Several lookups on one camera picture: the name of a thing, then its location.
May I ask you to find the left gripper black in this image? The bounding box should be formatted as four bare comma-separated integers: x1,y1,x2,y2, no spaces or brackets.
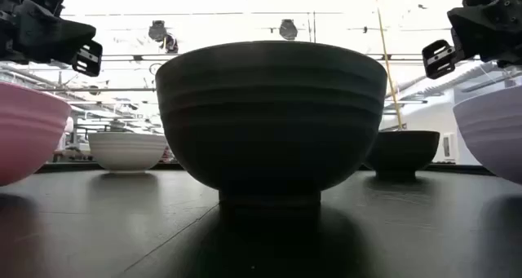
0,0,103,77

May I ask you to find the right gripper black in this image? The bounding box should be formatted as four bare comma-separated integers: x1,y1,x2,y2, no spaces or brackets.
422,0,522,80

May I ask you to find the pink ribbed bowl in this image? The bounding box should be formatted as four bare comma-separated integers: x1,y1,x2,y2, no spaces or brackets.
0,81,73,188

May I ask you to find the lavender ribbed bowl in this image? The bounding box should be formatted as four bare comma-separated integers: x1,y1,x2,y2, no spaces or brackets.
452,85,522,185

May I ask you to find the white ribbed bowl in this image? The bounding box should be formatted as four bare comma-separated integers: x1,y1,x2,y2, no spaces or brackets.
87,131,169,174

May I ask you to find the dark grey ribbed bowl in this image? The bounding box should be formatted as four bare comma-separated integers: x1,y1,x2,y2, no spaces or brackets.
154,40,388,208
364,130,441,182

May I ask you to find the horizontal ceiling beam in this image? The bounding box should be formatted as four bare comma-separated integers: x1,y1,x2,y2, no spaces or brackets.
101,52,483,63

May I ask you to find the yellow hanging cable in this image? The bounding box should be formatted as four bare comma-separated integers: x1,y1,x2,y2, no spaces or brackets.
372,0,405,131

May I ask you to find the black aluminium table frame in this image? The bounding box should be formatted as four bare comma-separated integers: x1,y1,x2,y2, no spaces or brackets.
34,161,495,176

